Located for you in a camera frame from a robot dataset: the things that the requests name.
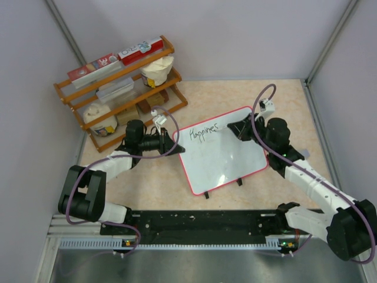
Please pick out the brown block right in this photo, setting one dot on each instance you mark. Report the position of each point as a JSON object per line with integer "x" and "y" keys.
{"x": 157, "y": 99}

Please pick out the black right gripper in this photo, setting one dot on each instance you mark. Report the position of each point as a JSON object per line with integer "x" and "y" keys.
{"x": 241, "y": 129}

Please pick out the pink framed whiteboard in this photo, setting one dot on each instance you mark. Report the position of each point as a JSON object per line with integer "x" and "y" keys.
{"x": 213, "y": 157}

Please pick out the clear plastic box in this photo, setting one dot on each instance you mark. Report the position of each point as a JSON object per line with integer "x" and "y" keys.
{"x": 111, "y": 91}

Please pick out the red foil box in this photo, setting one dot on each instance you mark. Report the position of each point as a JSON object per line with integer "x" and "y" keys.
{"x": 136, "y": 52}

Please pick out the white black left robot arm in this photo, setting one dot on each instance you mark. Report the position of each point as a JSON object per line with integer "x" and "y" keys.
{"x": 83, "y": 193}

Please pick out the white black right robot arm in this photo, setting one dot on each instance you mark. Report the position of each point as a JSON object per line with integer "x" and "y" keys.
{"x": 347, "y": 225}

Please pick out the red white wrap box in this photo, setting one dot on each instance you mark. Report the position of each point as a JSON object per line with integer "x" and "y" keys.
{"x": 93, "y": 71}

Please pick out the grey slotted cable duct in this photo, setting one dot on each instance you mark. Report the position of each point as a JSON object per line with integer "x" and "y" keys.
{"x": 271, "y": 244}

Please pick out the tan block left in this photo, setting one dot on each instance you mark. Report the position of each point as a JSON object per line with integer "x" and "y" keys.
{"x": 128, "y": 114}

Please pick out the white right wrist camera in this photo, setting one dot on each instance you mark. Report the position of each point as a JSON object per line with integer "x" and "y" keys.
{"x": 267, "y": 108}

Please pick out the orange wooden shelf rack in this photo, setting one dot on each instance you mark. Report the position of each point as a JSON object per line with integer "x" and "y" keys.
{"x": 99, "y": 119}

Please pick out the black whiteboard clip right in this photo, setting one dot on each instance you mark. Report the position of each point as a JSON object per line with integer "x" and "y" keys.
{"x": 239, "y": 182}

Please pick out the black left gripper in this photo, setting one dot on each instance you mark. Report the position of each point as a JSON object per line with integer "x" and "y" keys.
{"x": 166, "y": 142}

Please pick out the white bag upper shelf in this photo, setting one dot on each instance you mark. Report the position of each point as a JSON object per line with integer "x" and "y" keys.
{"x": 155, "y": 73}

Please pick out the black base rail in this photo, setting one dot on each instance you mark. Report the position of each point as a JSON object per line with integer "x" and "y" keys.
{"x": 207, "y": 226}

